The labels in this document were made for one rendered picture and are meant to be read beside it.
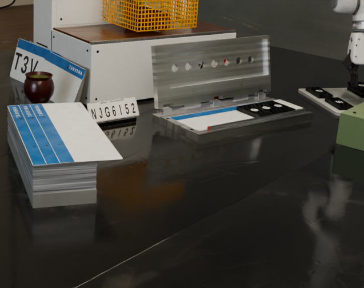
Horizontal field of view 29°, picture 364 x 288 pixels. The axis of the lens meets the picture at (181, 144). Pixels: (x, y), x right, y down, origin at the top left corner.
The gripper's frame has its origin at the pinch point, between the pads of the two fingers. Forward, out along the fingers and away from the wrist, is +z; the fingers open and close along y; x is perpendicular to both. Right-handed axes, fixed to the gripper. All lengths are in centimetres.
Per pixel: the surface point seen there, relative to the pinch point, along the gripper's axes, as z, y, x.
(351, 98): 6.1, 1.2, 9.3
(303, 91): 4.4, -12.5, 17.1
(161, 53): -8, -68, -12
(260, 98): 6.0, -32.5, 4.1
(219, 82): 0.7, -48.2, -3.5
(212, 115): 9, -52, -12
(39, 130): 9, -103, -45
